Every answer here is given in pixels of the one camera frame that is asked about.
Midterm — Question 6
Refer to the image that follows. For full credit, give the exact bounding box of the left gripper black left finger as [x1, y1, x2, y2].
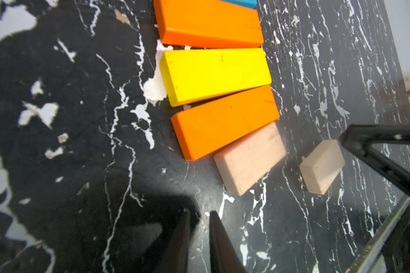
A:
[154, 209, 191, 273]

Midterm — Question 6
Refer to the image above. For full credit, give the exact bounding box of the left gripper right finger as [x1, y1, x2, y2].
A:
[209, 211, 246, 273]

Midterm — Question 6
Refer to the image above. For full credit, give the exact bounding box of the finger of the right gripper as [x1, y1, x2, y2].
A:
[339, 124, 410, 197]

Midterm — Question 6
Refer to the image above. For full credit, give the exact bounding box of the natural wood block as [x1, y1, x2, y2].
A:
[299, 139, 345, 195]
[214, 122, 287, 196]

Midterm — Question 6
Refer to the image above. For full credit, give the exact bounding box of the orange rectangular block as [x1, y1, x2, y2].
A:
[171, 85, 280, 161]
[154, 1, 264, 48]

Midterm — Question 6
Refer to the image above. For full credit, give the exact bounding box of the blue rectangular block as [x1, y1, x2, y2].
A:
[222, 0, 257, 9]

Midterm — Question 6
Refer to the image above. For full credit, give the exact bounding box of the yellow rectangular block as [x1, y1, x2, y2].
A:
[159, 48, 272, 108]

